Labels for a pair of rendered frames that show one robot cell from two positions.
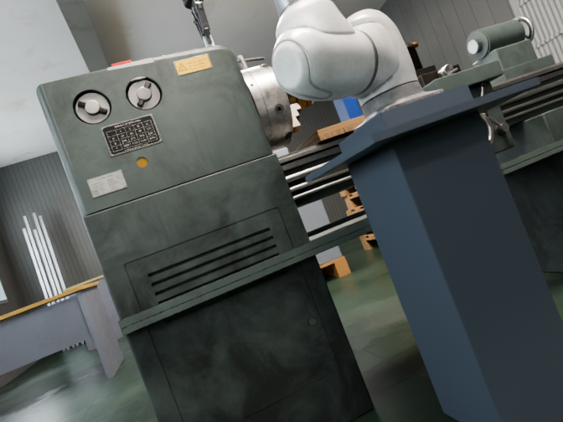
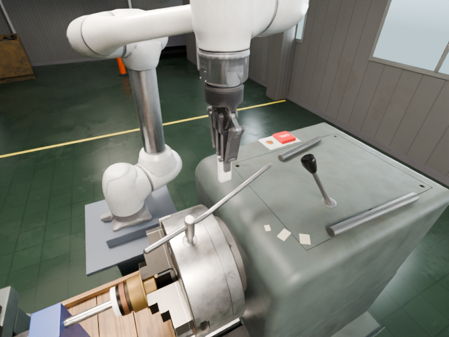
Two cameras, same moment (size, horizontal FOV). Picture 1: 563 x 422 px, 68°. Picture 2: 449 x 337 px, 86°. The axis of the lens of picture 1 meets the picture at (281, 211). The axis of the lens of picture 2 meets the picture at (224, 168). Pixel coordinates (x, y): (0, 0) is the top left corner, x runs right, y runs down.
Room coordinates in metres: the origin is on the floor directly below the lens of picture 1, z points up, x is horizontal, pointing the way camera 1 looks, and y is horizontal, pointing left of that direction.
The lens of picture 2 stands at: (1.97, -0.06, 1.70)
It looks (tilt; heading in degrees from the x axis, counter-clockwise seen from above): 37 degrees down; 170
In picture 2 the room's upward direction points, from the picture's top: straight up
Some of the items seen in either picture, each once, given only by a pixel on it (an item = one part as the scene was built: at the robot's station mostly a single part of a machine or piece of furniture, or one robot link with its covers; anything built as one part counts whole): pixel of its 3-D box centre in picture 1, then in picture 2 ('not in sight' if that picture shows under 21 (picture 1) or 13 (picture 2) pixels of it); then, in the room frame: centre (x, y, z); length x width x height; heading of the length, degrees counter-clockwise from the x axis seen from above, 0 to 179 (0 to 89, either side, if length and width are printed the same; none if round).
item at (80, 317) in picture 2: not in sight; (91, 312); (1.66, -0.32, 1.08); 0.13 x 0.07 x 0.07; 106
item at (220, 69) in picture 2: not in sight; (223, 65); (1.51, 0.02, 1.58); 0.09 x 0.09 x 0.06
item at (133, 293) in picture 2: (296, 99); (138, 291); (1.63, -0.22, 1.08); 0.09 x 0.09 x 0.09; 16
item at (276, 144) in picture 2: (134, 76); (278, 146); (1.26, 0.27, 1.23); 0.13 x 0.08 x 0.06; 106
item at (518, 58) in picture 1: (503, 54); not in sight; (1.93, -1.23, 1.01); 0.30 x 0.20 x 0.29; 106
